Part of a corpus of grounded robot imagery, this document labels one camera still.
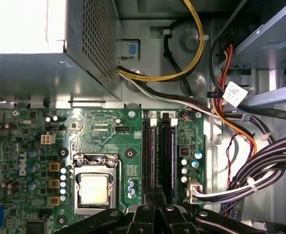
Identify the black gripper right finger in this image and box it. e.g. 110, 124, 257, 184
155, 185, 282, 234

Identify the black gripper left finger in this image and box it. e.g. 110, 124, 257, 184
56, 186, 156, 234

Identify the blue RAM stick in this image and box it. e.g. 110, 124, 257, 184
150, 125, 157, 189
171, 125, 178, 195

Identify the black RAM slot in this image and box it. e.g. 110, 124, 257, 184
142, 111, 151, 190
160, 111, 172, 195

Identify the white-clipped RAM slot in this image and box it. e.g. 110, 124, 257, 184
170, 111, 179, 195
149, 111, 158, 190

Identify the white power connector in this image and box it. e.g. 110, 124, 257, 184
184, 178, 204, 205

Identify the metal socket cover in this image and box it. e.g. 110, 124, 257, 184
73, 154, 118, 211

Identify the metal locking lever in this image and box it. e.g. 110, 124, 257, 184
106, 157, 123, 210

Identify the silver CPU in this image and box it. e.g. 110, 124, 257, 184
81, 173, 109, 204

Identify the green motherboard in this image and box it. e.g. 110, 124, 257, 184
0, 108, 206, 234

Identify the white four-pin socket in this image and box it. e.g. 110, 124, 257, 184
40, 132, 53, 145

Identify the white label tag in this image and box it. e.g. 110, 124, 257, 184
222, 81, 249, 107

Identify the black PC case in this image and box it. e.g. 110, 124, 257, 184
0, 0, 286, 234

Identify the blue latch button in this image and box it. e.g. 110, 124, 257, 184
127, 43, 138, 57

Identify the grey metal power supply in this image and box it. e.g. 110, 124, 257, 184
0, 0, 122, 104

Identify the tall grey drive cage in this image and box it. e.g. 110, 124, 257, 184
217, 0, 286, 71

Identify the red black twisted wire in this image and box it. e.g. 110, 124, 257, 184
226, 133, 245, 188

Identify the orange red wire bundle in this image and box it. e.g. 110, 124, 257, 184
212, 45, 259, 158

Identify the thick black wire bundle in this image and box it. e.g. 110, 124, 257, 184
227, 133, 286, 195

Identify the white black wire bundle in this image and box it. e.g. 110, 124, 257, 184
123, 78, 216, 117

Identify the black flat cable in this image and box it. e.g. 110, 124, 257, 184
207, 36, 286, 121

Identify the thin black cable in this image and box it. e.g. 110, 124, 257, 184
161, 29, 195, 98

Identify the yellow black wire bundle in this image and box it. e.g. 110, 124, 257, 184
118, 0, 205, 82

